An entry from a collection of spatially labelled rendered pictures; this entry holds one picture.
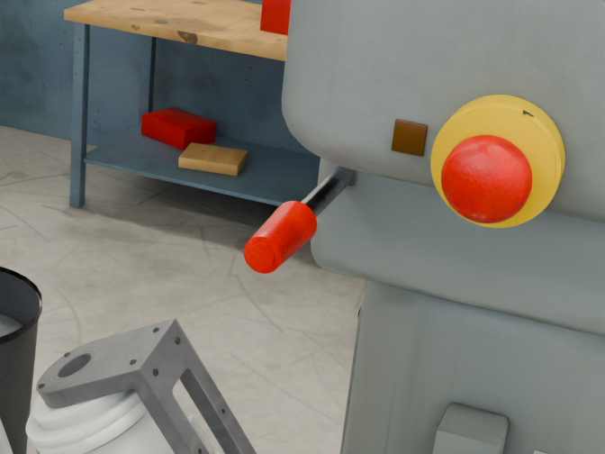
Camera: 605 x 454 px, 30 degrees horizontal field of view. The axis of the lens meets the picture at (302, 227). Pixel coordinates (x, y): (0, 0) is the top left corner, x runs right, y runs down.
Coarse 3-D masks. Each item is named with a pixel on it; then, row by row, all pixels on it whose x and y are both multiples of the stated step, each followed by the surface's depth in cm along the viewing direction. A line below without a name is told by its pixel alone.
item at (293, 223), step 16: (336, 176) 65; (352, 176) 66; (320, 192) 62; (336, 192) 64; (288, 208) 58; (304, 208) 58; (320, 208) 61; (272, 224) 56; (288, 224) 56; (304, 224) 57; (256, 240) 55; (272, 240) 54; (288, 240) 55; (304, 240) 57; (256, 256) 55; (272, 256) 54; (288, 256) 56
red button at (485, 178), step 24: (480, 144) 49; (504, 144) 49; (456, 168) 49; (480, 168) 49; (504, 168) 49; (528, 168) 49; (456, 192) 50; (480, 192) 49; (504, 192) 49; (528, 192) 49; (480, 216) 50; (504, 216) 50
